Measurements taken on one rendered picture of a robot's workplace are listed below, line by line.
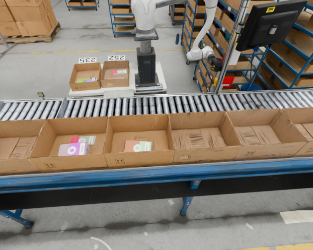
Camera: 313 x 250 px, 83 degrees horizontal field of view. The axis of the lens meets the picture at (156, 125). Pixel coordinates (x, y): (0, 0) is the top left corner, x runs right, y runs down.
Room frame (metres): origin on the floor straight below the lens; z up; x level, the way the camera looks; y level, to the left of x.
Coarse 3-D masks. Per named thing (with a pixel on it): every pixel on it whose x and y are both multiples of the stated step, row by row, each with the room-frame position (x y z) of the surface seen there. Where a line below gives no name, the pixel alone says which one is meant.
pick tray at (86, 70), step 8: (80, 64) 1.83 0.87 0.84; (88, 64) 1.85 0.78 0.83; (96, 64) 1.86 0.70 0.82; (72, 72) 1.65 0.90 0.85; (80, 72) 1.79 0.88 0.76; (88, 72) 1.79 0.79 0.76; (96, 72) 1.80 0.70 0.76; (72, 80) 1.56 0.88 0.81; (72, 88) 1.45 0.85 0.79; (80, 88) 1.46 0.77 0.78; (88, 88) 1.48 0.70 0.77; (96, 88) 1.49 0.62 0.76
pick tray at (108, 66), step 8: (104, 64) 1.86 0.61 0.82; (112, 64) 1.91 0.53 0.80; (120, 64) 1.92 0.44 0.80; (128, 64) 1.83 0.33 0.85; (104, 72) 1.77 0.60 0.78; (112, 72) 1.81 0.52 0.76; (128, 72) 1.66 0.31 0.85; (104, 80) 1.53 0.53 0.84; (112, 80) 1.53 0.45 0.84; (120, 80) 1.54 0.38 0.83; (128, 80) 1.55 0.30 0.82
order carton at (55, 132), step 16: (48, 128) 0.74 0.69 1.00; (64, 128) 0.78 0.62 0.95; (80, 128) 0.79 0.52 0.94; (96, 128) 0.80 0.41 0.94; (48, 144) 0.66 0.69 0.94; (96, 144) 0.70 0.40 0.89; (32, 160) 0.49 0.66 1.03; (48, 160) 0.49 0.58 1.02; (64, 160) 0.50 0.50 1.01; (80, 160) 0.51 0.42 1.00; (96, 160) 0.52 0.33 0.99
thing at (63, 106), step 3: (66, 99) 1.29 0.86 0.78; (63, 102) 1.22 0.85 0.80; (66, 102) 1.27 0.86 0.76; (63, 105) 1.20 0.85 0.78; (66, 105) 1.25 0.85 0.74; (60, 108) 1.14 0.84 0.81; (63, 108) 1.18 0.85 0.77; (66, 108) 1.22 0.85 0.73; (60, 111) 1.12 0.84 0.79; (63, 111) 1.16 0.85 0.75; (57, 114) 1.06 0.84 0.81; (60, 114) 1.10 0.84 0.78; (63, 114) 1.14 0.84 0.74; (57, 117) 1.04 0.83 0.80; (60, 117) 1.07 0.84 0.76
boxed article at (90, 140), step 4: (80, 136) 0.75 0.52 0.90; (84, 136) 0.75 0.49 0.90; (88, 136) 0.75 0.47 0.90; (92, 136) 0.76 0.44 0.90; (72, 140) 0.72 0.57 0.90; (76, 140) 0.72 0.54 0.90; (80, 140) 0.72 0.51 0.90; (84, 140) 0.72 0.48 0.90; (88, 140) 0.72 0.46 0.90; (92, 140) 0.72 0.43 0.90; (88, 144) 0.69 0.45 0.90; (92, 144) 0.69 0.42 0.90
